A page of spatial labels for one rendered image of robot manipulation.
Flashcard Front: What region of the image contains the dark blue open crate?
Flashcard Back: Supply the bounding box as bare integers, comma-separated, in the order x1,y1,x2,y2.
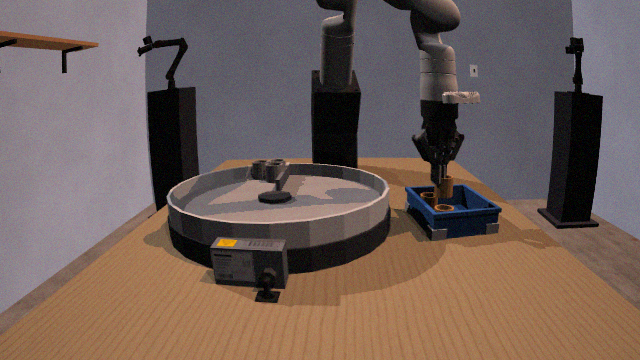
405,184,502,241

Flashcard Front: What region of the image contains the bronze bushing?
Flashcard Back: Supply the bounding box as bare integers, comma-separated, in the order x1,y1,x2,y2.
420,192,438,209
434,175,453,198
434,205,454,213

